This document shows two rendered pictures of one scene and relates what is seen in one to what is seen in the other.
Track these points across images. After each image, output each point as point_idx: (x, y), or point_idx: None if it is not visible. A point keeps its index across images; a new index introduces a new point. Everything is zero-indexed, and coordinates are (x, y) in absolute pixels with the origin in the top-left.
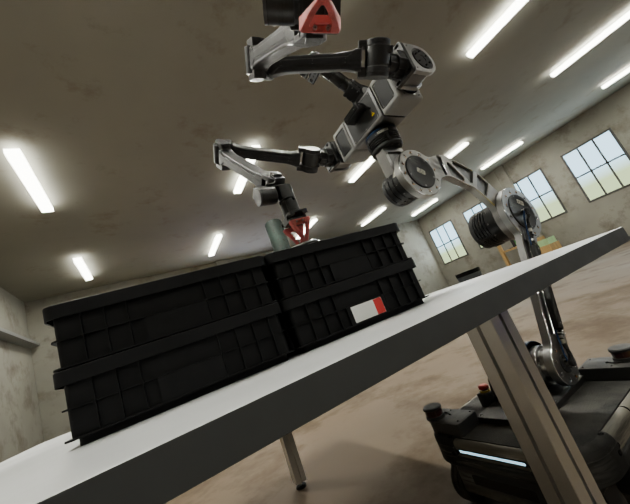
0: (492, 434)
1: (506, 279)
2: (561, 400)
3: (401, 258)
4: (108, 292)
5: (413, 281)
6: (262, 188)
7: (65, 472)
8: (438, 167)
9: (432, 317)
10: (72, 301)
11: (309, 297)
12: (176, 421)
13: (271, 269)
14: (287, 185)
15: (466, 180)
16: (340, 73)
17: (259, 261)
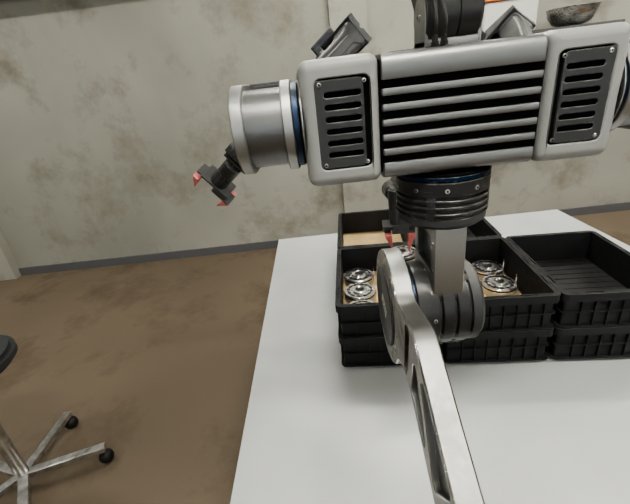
0: None
1: (262, 357)
2: None
3: (340, 328)
4: (338, 220)
5: (341, 346)
6: (383, 185)
7: (293, 266)
8: (401, 341)
9: (264, 317)
10: (338, 216)
11: None
12: (295, 275)
13: (345, 256)
14: (388, 193)
15: (427, 457)
16: None
17: (337, 249)
